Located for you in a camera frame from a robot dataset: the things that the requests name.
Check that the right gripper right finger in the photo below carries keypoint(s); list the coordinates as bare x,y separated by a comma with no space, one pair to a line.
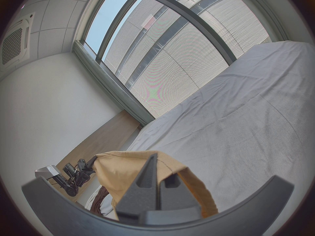
177,198

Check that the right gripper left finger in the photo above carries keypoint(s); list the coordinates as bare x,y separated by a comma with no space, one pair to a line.
140,198

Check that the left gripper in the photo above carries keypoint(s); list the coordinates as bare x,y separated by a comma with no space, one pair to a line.
88,172

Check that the tan shorts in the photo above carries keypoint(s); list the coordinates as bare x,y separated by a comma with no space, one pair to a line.
118,173

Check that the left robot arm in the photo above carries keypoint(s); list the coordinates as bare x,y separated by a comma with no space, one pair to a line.
71,188

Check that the bed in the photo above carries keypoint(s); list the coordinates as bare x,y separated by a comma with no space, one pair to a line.
233,119

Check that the pale blue garment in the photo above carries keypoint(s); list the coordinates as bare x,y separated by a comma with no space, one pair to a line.
107,206

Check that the dark brown garment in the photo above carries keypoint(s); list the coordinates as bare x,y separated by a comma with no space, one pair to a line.
97,200

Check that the grey-green curtain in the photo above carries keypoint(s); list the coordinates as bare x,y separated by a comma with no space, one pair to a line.
115,87
265,8

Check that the ceiling air conditioner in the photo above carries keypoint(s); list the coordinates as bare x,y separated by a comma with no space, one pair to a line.
14,43

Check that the window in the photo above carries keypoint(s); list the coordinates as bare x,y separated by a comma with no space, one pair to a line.
184,45

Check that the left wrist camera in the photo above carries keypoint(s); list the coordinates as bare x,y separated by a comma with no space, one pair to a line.
82,163

